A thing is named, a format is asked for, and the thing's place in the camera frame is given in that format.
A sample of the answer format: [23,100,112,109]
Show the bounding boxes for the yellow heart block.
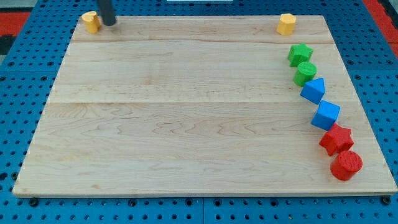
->
[81,11,101,34]

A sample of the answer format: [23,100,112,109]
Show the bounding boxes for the blue triangle block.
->
[300,78,325,105]

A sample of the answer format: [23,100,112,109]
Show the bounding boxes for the light wooden board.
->
[12,16,397,198]

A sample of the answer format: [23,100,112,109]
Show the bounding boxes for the yellow hexagon block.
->
[276,13,297,35]

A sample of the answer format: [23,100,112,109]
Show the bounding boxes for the green cylinder block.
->
[293,62,317,86]

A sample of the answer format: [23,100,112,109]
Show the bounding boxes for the green star block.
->
[287,43,313,67]

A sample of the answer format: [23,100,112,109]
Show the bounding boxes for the blue cube block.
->
[311,100,341,131]

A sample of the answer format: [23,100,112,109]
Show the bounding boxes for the red star block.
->
[319,124,354,156]

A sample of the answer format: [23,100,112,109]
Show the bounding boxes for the red cylinder block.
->
[330,151,363,181]

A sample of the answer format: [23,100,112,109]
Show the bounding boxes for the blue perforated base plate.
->
[1,0,397,223]

